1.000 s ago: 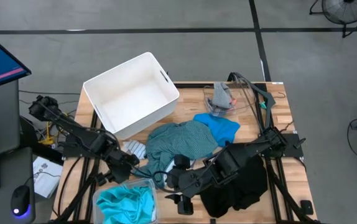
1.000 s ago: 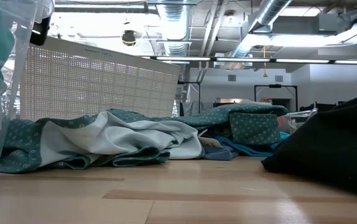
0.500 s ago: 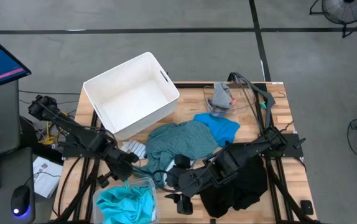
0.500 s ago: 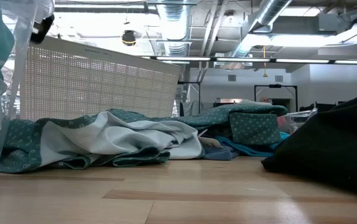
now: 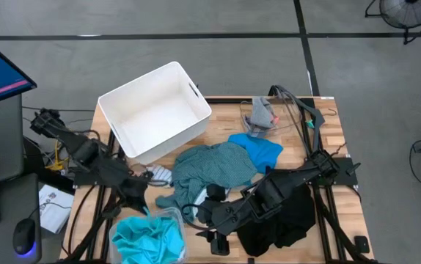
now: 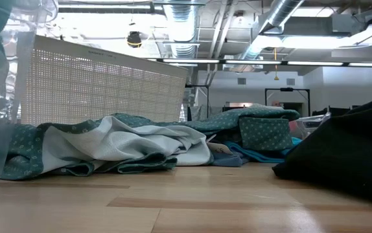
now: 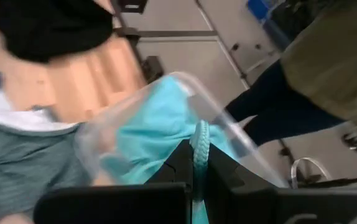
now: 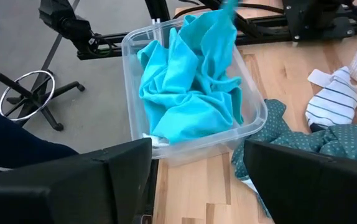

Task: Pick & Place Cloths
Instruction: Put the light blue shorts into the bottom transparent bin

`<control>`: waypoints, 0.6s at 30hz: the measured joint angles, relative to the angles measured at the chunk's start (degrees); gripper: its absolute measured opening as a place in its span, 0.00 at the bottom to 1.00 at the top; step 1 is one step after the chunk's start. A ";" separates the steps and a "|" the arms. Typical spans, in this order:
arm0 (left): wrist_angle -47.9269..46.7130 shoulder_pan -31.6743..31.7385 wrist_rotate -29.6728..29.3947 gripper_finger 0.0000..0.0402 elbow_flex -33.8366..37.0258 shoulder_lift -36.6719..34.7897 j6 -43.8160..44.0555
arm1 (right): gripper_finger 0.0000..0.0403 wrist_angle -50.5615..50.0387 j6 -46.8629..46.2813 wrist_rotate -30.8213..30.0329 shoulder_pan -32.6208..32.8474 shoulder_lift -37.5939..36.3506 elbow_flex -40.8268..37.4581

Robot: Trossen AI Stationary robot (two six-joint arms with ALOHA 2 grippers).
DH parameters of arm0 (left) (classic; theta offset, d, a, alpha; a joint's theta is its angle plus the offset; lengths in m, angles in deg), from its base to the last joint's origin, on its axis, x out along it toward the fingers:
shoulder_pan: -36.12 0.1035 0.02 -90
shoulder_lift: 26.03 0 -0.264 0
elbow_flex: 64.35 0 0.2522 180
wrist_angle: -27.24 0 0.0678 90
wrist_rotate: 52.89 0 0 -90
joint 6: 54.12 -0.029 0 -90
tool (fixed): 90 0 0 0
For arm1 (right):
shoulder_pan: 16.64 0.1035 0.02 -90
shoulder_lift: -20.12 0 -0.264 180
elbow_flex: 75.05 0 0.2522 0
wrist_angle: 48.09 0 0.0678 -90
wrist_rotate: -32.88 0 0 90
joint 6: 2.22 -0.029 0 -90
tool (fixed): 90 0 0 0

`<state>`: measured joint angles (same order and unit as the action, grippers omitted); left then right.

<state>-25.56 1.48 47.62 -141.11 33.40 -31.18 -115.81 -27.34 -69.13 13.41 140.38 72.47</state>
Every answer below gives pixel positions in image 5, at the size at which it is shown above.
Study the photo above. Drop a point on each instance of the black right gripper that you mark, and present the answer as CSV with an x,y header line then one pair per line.
x,y
229,218

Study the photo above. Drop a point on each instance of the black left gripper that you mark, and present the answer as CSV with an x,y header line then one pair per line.
x,y
133,185

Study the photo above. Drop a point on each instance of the turquoise cloth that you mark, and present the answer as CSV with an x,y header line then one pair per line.
x,y
144,238

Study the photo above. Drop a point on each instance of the white striped navy-toe sock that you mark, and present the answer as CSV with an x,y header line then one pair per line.
x,y
161,174

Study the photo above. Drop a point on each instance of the black cloth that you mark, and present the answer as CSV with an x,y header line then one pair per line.
x,y
258,238
298,216

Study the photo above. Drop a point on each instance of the dark teal patterned cloth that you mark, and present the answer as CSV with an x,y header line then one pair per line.
x,y
214,165

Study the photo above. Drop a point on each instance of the bright blue cloth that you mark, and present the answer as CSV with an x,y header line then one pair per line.
x,y
265,150

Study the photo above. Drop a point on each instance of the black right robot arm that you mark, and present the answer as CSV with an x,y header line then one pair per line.
x,y
287,183

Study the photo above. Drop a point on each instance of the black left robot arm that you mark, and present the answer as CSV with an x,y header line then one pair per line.
x,y
82,150

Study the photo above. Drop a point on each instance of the clear plastic bin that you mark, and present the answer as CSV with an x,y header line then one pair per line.
x,y
287,121
178,219

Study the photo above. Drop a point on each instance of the white paper sheet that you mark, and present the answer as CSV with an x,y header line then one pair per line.
x,y
54,209

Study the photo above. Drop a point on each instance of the white perforated plastic basket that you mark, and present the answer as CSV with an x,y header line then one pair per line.
x,y
152,117

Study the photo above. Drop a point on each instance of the black computer mouse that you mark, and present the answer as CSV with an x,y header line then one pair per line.
x,y
23,234

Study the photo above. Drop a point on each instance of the small black box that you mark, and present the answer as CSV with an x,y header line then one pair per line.
x,y
361,243

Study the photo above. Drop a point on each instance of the grey desk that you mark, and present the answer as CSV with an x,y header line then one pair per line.
x,y
1,128

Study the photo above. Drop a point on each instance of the black clothes hanger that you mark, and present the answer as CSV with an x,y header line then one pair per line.
x,y
317,117

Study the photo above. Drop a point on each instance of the black floor fan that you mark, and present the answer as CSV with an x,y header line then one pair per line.
x,y
408,14

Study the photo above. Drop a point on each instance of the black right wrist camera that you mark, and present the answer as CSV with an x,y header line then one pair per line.
x,y
216,192

